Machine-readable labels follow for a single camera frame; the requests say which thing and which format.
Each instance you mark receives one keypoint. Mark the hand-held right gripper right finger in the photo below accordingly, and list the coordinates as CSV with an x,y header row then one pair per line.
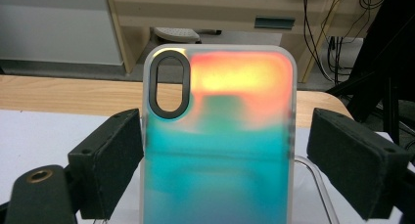
x,y
355,162

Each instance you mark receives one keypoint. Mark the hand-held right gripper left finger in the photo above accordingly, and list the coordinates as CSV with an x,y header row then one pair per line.
x,y
107,162

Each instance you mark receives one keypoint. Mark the clear acrylic tray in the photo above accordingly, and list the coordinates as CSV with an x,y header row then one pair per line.
x,y
318,181

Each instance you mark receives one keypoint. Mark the iridescent phone case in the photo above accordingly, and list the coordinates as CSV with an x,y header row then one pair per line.
x,y
221,145

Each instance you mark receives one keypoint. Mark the black metal stand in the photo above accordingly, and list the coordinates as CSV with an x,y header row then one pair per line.
x,y
381,64

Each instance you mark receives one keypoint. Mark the grey footrest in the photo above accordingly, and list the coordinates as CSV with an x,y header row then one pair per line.
x,y
176,35

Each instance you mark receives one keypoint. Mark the wooden desk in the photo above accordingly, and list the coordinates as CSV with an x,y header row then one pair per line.
x,y
212,8

